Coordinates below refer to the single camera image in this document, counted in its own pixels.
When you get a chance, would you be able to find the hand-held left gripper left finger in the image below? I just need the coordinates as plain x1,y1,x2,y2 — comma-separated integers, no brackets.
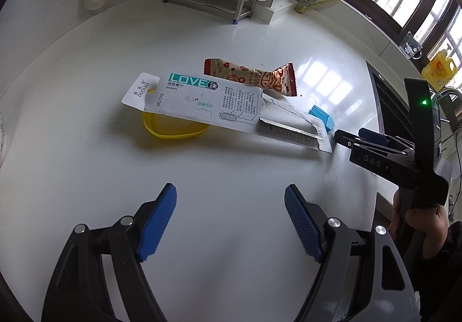
40,183,177,322

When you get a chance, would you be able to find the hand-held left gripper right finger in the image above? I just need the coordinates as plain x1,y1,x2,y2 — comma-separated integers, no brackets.
284,184,421,322

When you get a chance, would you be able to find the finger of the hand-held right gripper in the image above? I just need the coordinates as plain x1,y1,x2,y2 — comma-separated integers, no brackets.
334,129,384,151
358,127,415,150

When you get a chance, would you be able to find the yellow plastic lid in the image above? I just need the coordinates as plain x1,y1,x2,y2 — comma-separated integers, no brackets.
142,110,210,141

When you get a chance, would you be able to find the red beige snack wrapper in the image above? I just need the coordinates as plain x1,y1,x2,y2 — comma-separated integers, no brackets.
203,58,297,97

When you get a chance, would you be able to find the white torn card package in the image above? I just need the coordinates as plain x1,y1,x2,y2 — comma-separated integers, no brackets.
121,71,333,154

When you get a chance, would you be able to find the person's right forearm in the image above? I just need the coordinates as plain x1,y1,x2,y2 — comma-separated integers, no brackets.
411,221,462,322

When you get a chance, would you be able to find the person's right hand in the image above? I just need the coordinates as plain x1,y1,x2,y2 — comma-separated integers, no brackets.
392,188,450,260

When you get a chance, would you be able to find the small blue ribbed packet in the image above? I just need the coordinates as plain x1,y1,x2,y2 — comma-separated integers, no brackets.
308,105,335,133

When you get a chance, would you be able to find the black kitchen sink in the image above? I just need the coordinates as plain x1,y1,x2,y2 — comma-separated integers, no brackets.
365,61,439,136

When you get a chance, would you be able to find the chrome kitchen faucet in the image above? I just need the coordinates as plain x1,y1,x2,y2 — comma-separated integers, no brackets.
431,86,462,103

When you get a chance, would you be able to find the yellow oil bottle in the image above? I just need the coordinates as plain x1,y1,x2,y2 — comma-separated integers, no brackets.
421,45,459,92

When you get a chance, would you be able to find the clear glass mug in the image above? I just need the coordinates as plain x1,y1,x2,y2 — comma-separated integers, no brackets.
402,31,423,60

